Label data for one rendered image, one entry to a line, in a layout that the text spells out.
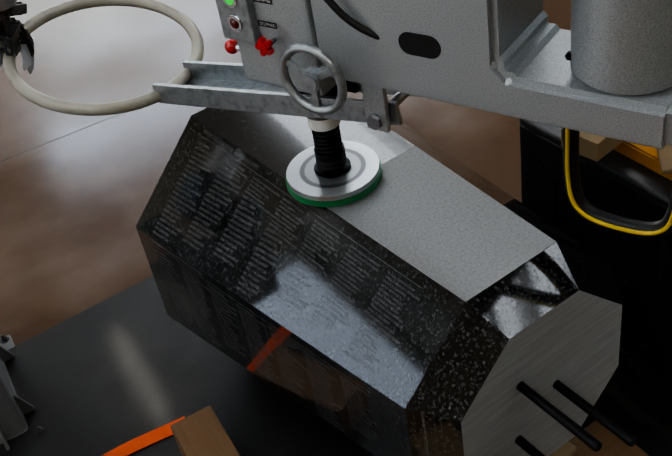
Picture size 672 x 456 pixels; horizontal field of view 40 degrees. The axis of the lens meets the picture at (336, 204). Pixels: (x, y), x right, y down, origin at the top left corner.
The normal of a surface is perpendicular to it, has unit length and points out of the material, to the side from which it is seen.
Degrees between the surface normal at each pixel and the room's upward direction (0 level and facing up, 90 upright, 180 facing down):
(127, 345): 0
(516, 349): 90
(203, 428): 0
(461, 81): 90
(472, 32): 90
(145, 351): 0
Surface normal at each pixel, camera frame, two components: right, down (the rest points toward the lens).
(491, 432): 0.58, 0.43
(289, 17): -0.55, 0.57
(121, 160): -0.15, -0.78
